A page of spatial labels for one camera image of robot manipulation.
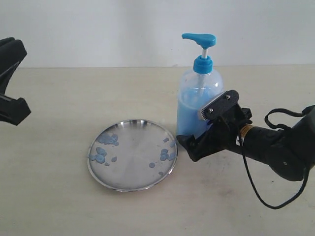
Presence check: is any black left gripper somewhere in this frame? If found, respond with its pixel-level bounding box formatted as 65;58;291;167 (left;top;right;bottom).
0;37;32;126

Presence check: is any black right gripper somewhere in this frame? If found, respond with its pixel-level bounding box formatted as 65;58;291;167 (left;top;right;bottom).
176;108;252;162

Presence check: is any blue soap pump bottle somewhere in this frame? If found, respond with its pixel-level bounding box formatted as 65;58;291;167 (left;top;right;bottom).
176;33;223;138

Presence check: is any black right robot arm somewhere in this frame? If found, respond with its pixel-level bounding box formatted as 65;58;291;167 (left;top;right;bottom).
186;106;315;181

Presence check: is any round steel plate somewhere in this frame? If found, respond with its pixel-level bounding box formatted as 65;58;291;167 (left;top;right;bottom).
87;119;178;192

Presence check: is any black cable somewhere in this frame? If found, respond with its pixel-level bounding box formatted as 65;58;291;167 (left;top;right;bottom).
236;108;311;210

